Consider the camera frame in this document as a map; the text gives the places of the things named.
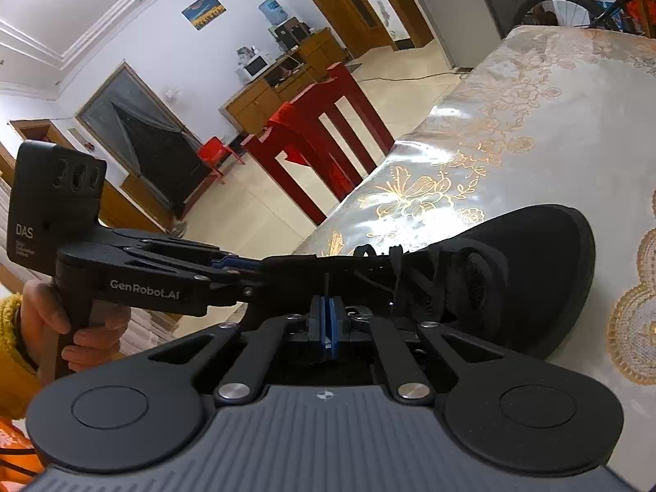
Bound black shoelace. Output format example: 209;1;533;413
322;244;405;319

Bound floral lace tablecloth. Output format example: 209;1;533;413
300;27;655;490

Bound framed wall picture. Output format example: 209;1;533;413
181;0;226;30

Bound white microwave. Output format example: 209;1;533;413
236;53;271;83

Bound wooden sideboard cabinet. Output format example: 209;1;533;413
220;28;347;134

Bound blue water dispenser bottle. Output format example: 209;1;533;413
258;0;289;27

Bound black sneaker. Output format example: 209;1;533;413
240;203;598;360

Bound person's left hand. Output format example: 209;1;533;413
18;280;131;372

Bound black bicycle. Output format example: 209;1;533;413
512;0;646;36

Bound red wooden chair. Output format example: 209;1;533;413
242;62;395;226

